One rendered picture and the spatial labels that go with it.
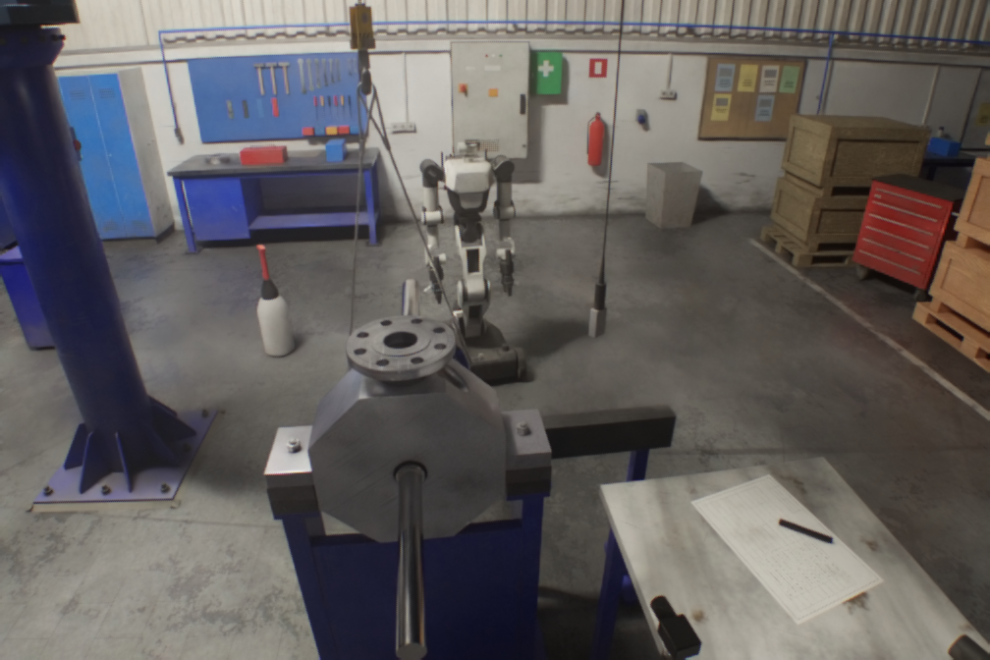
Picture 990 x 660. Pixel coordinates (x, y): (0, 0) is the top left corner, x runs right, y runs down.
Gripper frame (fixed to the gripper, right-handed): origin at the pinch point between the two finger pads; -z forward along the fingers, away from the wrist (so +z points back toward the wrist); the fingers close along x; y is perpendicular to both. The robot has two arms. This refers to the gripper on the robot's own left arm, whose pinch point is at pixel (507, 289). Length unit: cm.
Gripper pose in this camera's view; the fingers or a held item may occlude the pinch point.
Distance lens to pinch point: 358.0
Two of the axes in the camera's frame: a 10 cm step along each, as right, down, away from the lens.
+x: 2.4, 2.3, -9.4
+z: -0.5, -9.7, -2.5
